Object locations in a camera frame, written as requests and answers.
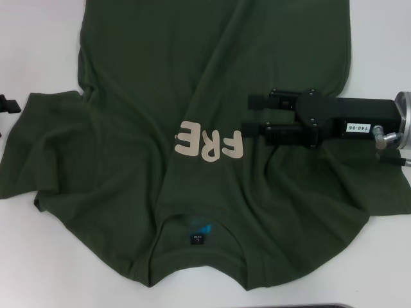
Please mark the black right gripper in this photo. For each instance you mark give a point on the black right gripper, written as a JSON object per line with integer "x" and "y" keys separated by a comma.
{"x": 353, "y": 118}

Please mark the dark green printed t-shirt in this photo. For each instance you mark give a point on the dark green printed t-shirt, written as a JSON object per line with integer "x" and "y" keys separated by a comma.
{"x": 205, "y": 64}

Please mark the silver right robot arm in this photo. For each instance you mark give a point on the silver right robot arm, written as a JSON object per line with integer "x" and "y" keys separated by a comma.
{"x": 405, "y": 118}

